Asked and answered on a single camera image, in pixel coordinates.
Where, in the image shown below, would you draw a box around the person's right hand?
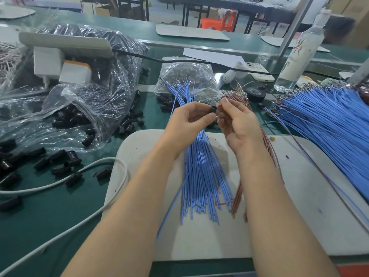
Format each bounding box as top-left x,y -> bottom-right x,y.
216,98 -> 269,156

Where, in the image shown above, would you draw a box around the person's left hand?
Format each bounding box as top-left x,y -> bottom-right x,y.
158,102 -> 218,159

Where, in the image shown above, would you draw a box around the large blue wire pile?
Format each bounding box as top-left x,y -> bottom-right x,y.
274,85 -> 369,202

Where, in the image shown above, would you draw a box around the pile of black plastic caps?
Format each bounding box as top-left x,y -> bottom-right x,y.
0,89 -> 146,211

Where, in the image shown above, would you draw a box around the person's right forearm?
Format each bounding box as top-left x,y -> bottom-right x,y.
239,147 -> 341,277

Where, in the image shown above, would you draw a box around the person's left forearm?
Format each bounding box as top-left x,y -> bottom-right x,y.
62,148 -> 185,277

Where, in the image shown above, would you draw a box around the black tape roll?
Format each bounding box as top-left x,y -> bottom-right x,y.
247,86 -> 267,103

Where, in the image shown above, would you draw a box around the small clear plastic bag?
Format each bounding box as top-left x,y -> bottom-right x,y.
155,57 -> 220,104

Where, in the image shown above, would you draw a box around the white computer mouse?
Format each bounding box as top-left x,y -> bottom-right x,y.
222,70 -> 237,85

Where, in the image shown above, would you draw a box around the white flat device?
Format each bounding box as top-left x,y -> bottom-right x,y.
236,62 -> 276,83

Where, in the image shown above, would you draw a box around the white paper sheet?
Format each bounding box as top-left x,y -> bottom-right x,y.
183,48 -> 246,68

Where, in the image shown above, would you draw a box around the large clear plastic bag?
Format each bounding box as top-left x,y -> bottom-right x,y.
0,23 -> 150,150

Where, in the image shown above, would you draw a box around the white flat tray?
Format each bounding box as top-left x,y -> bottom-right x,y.
261,35 -> 331,53
0,4 -> 37,20
156,24 -> 230,42

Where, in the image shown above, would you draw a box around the white spray bottle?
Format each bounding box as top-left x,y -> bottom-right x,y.
274,10 -> 332,93

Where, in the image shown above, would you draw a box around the orange plastic stool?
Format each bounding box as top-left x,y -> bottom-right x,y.
201,10 -> 238,32

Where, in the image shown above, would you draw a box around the white work board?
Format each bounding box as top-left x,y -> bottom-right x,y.
103,130 -> 369,262

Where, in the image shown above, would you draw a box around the white orange charger adapter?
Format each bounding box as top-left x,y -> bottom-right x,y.
59,60 -> 92,85

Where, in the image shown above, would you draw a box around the white power strip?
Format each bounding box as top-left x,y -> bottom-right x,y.
18,32 -> 114,59

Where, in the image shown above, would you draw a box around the cardboard boxes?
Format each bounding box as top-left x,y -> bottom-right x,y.
329,0 -> 369,50

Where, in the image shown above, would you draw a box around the blue table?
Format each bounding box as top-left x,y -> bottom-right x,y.
17,0 -> 83,12

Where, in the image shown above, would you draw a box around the orange plastic crate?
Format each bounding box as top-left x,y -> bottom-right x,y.
337,264 -> 369,277

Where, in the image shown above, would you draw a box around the black power cord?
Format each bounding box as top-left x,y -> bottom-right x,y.
112,49 -> 278,78

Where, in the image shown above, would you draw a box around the slanted metal frame post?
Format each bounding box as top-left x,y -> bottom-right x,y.
278,0 -> 316,57

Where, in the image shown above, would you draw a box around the long black-frame table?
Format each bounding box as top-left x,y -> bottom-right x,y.
158,0 -> 298,33

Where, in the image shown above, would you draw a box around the short metal frame post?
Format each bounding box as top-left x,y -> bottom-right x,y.
349,57 -> 369,87

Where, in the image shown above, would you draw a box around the white charging cable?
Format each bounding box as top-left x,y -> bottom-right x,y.
0,157 -> 129,277

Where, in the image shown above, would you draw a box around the bundle of stripped brown wires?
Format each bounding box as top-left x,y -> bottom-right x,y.
0,42 -> 21,78

